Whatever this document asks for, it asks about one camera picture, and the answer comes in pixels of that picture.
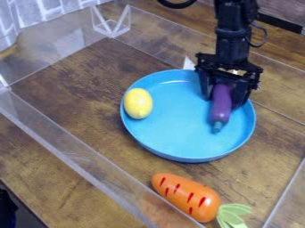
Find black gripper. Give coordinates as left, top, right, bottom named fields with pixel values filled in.
left=196, top=28, right=264, bottom=110

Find purple toy eggplant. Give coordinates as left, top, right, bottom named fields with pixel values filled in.
left=211, top=84, right=233, bottom=133

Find blue round tray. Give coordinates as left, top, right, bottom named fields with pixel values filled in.
left=121, top=69, right=256, bottom=163

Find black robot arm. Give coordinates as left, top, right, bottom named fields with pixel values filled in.
left=196, top=0, right=267, bottom=109

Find yellow toy lemon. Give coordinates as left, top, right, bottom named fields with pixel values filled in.
left=124, top=88, right=153, bottom=119

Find orange toy carrot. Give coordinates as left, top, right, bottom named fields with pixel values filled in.
left=152, top=173, right=252, bottom=228

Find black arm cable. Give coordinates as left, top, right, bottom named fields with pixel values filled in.
left=157, top=0, right=268, bottom=48

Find clear acrylic corner bracket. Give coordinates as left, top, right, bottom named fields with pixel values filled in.
left=92, top=5, right=132, bottom=38

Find clear acrylic enclosure wall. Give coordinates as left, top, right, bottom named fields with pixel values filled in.
left=0, top=0, right=305, bottom=228

